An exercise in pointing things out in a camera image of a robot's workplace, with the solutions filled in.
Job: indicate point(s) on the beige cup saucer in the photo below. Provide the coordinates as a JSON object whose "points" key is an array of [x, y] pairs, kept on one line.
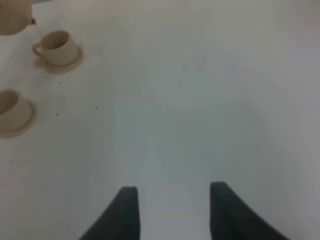
{"points": [[59, 70], [19, 132]]}

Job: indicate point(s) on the beige far teacup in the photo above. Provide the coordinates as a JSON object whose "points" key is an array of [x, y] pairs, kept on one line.
{"points": [[58, 48]]}

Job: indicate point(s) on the beige teacup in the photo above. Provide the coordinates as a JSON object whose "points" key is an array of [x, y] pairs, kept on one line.
{"points": [[58, 48], [15, 111]]}

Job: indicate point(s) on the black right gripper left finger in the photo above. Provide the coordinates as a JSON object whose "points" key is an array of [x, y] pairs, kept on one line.
{"points": [[121, 220]]}

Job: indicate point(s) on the beige near cup saucer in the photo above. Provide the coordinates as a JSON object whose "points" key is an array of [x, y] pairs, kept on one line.
{"points": [[19, 132]]}

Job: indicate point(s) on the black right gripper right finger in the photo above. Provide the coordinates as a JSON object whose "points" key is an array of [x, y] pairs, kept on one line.
{"points": [[232, 219]]}

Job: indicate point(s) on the beige ceramic teapot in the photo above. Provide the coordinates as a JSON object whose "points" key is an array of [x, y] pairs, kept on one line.
{"points": [[15, 16]]}

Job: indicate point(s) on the beige near teacup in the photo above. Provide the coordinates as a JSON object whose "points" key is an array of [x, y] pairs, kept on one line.
{"points": [[15, 111]]}

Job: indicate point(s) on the beige far cup saucer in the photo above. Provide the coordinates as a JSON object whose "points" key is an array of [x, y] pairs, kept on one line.
{"points": [[59, 70]]}

